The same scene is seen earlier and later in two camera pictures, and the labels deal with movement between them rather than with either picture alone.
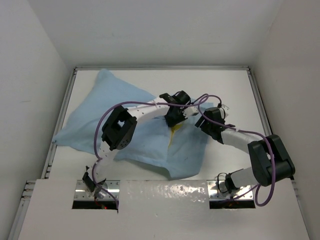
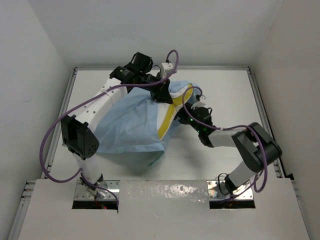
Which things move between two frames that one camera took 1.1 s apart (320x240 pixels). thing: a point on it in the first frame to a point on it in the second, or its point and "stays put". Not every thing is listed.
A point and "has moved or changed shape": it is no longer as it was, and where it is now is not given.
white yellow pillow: x=173 y=129 has moved or changed shape
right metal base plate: x=217 y=190 stays put
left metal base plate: x=82 y=193 stays put
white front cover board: x=160 y=210 stays put
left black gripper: x=171 y=123 to x=161 y=93
